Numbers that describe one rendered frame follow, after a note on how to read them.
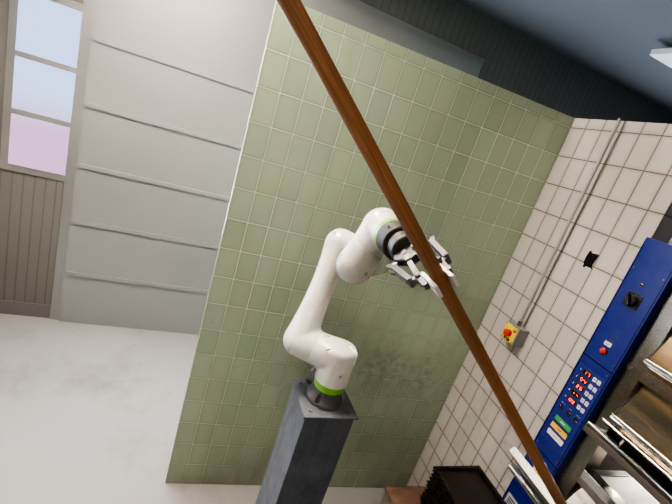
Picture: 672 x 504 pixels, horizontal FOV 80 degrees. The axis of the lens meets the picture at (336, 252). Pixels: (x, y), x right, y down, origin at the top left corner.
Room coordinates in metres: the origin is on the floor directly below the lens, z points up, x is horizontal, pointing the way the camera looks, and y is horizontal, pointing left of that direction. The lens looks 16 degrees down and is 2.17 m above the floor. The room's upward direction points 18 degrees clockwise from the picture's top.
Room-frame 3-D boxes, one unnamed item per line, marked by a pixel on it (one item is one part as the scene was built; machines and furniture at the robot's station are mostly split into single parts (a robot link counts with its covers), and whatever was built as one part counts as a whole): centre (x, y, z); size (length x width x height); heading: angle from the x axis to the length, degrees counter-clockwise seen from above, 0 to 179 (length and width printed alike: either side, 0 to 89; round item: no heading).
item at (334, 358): (1.35, -0.12, 1.36); 0.16 x 0.13 x 0.19; 76
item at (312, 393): (1.40, -0.11, 1.23); 0.26 x 0.15 x 0.06; 23
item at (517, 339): (2.01, -1.04, 1.46); 0.10 x 0.07 x 0.10; 19
